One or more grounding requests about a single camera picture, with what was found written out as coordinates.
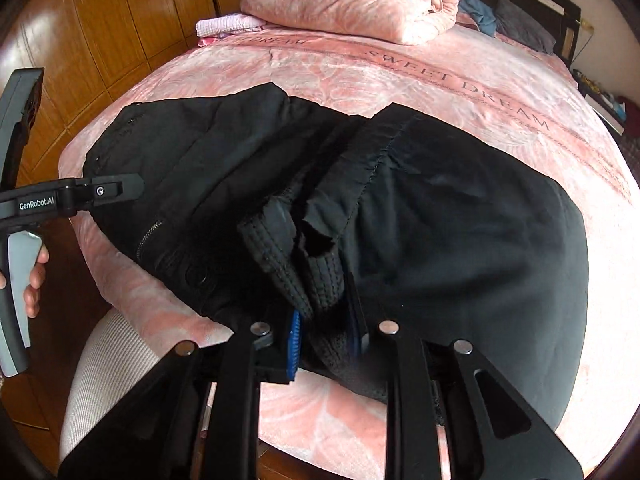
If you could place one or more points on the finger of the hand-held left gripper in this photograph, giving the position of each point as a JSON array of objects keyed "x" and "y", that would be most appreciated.
[{"x": 107, "y": 190}]

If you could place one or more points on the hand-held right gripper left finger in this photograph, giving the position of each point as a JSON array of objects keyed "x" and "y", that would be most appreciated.
[{"x": 295, "y": 345}]

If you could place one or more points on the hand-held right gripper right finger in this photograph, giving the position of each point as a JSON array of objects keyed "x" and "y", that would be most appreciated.
[{"x": 359, "y": 340}]

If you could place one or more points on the black jacket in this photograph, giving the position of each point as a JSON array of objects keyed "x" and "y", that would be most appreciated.
[{"x": 450, "y": 235}]

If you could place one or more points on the person's left hand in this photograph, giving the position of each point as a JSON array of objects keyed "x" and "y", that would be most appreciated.
[{"x": 36, "y": 280}]

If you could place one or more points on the wooden wardrobe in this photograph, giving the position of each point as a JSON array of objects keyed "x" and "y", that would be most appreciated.
[{"x": 100, "y": 25}]

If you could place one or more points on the person's leg in white trousers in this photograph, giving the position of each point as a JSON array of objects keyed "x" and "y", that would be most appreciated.
[{"x": 105, "y": 375}]

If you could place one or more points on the small pink white cloth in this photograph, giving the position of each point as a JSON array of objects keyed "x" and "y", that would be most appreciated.
[{"x": 225, "y": 25}]

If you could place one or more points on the pink bed with bedspread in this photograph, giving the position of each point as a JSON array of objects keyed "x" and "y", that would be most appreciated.
[{"x": 425, "y": 75}]

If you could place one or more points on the folded pink quilt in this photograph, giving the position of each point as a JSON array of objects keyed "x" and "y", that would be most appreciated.
[{"x": 340, "y": 5}]

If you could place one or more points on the dark nightstand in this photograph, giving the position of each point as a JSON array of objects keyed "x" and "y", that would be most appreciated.
[{"x": 607, "y": 105}]

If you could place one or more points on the blue cloth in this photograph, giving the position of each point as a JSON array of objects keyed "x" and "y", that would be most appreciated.
[{"x": 477, "y": 12}]

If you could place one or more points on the grey pillow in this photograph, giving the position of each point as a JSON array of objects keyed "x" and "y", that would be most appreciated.
[{"x": 525, "y": 25}]

